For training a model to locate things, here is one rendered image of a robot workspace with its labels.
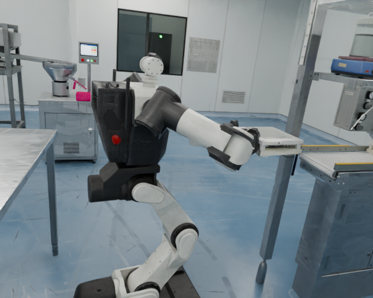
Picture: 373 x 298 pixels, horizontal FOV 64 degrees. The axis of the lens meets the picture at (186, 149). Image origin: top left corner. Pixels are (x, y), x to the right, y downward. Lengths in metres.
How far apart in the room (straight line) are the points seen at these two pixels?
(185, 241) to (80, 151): 2.48
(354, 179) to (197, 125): 1.03
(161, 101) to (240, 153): 0.30
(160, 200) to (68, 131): 2.48
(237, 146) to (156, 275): 0.87
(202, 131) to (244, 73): 6.27
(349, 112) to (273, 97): 6.16
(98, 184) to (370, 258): 1.71
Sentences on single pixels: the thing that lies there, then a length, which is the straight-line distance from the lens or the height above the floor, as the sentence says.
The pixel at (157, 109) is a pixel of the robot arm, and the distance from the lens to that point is 0.97.
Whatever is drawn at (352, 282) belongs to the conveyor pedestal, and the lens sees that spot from 2.32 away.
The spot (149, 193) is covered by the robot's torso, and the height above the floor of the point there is 0.85.
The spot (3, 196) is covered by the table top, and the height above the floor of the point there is 0.89.
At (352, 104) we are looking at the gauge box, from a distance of 1.54.
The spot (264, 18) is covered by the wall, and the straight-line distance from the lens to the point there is 7.32.
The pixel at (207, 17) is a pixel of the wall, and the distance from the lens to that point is 6.76.
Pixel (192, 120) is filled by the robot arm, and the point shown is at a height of 1.23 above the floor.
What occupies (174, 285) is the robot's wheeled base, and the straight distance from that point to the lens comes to 1.82.
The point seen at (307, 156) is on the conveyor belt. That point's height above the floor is 0.94.
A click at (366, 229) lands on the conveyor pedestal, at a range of 2.09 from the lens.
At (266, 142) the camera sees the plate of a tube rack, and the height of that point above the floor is 1.07.
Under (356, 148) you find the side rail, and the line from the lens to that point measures 2.07.
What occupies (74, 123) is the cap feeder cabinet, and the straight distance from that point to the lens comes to 3.63.
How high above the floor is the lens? 1.44
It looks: 19 degrees down
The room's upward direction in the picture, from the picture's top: 6 degrees clockwise
